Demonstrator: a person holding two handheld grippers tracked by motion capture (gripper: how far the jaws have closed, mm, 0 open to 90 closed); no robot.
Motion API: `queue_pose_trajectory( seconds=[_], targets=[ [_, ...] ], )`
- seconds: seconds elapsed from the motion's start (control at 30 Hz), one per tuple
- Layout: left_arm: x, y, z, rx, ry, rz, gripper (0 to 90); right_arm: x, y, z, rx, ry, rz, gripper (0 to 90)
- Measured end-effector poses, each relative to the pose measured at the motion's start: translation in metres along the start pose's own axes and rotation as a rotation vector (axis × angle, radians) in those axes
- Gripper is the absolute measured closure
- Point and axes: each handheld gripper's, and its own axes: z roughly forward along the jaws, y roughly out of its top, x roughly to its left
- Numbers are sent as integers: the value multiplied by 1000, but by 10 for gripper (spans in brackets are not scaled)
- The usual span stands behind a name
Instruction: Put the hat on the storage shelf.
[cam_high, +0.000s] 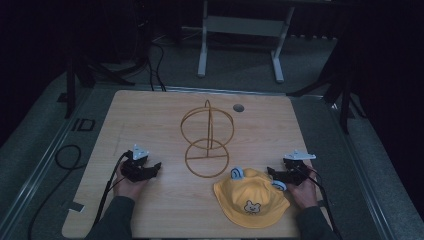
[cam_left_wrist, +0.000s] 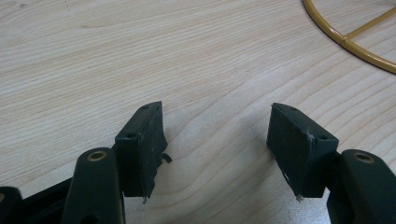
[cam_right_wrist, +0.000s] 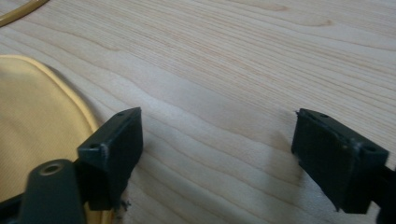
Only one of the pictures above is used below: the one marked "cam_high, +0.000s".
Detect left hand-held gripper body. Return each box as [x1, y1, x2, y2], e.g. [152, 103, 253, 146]
[120, 143, 152, 183]

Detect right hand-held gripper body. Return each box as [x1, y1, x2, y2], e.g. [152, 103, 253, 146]
[282, 149, 317, 186]

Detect yellow bucket hat with ears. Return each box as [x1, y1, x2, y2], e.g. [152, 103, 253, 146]
[213, 167, 291, 230]

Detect person's left hand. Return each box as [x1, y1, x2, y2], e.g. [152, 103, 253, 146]
[112, 173, 148, 202]

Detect person's right hand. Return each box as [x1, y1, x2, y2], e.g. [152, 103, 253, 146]
[286, 165, 319, 211]

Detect black tripod stand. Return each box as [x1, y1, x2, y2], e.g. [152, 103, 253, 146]
[287, 33, 368, 135]
[64, 49, 137, 120]

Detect left hand-held gripper cable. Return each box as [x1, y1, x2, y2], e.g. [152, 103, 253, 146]
[92, 150, 134, 228]

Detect hand-held gripper cable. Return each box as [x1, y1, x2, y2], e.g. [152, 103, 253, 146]
[297, 165, 345, 240]
[92, 150, 134, 228]

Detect right hand-held gripper cable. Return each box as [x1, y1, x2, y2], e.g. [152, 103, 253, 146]
[297, 165, 345, 240]

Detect gold wire hat stand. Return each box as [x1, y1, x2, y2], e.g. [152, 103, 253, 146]
[180, 99, 235, 179]

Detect black looped floor cable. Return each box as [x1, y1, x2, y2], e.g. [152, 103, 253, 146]
[27, 144, 83, 240]

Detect black floor cables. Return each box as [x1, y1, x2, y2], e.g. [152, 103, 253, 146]
[145, 39, 168, 93]

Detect white metal table frame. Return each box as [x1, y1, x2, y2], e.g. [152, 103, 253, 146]
[197, 0, 297, 84]

